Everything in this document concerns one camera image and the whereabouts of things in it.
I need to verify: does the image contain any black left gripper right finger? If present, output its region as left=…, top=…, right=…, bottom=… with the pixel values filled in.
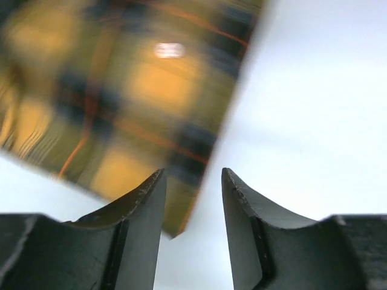
left=221, top=168, right=386, bottom=289

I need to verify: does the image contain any yellow plaid long sleeve shirt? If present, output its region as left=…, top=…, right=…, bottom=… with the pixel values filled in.
left=1, top=1, right=265, bottom=237

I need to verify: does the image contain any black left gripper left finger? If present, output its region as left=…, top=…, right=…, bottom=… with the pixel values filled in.
left=1, top=169, right=167, bottom=290

